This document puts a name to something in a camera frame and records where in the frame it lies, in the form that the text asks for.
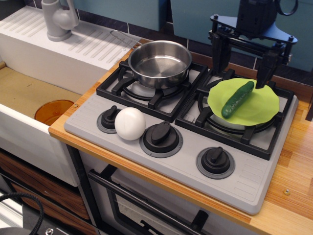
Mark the black left stove knob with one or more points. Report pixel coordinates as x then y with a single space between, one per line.
106 120

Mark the grey toy stove top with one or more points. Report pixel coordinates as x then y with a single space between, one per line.
244 189

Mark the green toy pickle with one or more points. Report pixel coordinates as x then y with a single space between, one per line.
237 99

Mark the grey toy faucet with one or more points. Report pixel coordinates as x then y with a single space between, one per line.
59 22

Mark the black oven door handle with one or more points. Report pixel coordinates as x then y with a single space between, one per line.
104 180

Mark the toy oven door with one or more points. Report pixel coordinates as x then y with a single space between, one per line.
136 207

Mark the stainless steel pot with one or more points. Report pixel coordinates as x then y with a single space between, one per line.
160 64

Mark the white toy sink unit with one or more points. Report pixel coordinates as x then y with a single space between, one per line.
36 70

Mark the black right stove knob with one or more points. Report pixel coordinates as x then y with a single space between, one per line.
215 163

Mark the black stove knob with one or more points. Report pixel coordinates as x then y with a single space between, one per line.
161 140
215 163
106 120

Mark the brass countertop screw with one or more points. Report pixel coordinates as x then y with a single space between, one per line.
287 192

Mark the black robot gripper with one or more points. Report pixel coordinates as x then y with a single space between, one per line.
255 20

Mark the black burner grate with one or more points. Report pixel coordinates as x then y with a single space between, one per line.
264 140
120 87

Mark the black middle stove knob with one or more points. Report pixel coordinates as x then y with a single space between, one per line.
161 140

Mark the white toy mushroom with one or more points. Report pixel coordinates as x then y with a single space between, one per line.
130 124

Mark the wooden drawer front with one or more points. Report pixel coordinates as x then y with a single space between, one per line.
62 202

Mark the lime green plate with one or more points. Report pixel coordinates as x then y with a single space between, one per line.
261 106

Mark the black right burner grate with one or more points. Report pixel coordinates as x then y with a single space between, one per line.
264 140

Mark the black left burner grate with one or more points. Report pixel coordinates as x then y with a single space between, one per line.
120 87

